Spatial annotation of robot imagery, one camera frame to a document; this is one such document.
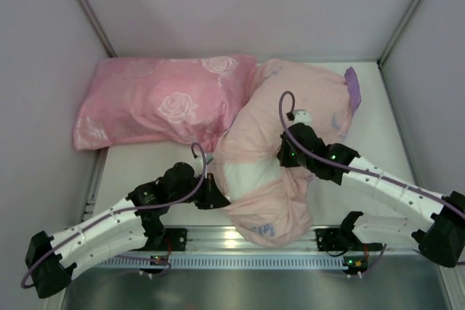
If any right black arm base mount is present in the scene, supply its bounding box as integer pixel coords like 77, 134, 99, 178
315, 228, 355, 257

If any white pillow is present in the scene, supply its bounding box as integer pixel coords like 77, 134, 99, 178
223, 158, 282, 202

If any pink rose pattern pillow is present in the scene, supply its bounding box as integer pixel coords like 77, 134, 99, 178
73, 54, 257, 150

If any left aluminium corner post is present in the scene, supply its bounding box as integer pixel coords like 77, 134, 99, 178
76, 0, 117, 58

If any aluminium corner post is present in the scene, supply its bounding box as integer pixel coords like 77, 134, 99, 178
376, 0, 424, 70
76, 0, 117, 58

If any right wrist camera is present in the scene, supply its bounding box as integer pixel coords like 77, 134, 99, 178
286, 109, 312, 126

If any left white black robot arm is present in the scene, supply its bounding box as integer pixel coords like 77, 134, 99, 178
24, 163, 230, 299

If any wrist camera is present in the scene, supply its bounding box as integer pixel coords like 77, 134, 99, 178
286, 109, 312, 126
191, 152, 214, 175

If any slotted grey cable duct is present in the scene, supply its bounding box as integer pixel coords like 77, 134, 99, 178
97, 253, 348, 270

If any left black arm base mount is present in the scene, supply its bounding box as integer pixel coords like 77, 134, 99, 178
158, 228, 188, 252

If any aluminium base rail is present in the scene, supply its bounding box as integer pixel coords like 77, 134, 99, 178
166, 226, 419, 253

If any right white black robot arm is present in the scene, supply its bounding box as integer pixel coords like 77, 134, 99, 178
278, 122, 464, 268

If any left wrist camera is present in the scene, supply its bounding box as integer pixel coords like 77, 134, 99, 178
191, 152, 214, 175

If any right aluminium corner post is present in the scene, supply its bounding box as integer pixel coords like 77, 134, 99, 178
376, 0, 424, 70

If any purple princess print pillowcase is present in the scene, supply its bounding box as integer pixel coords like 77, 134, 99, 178
209, 59, 361, 248

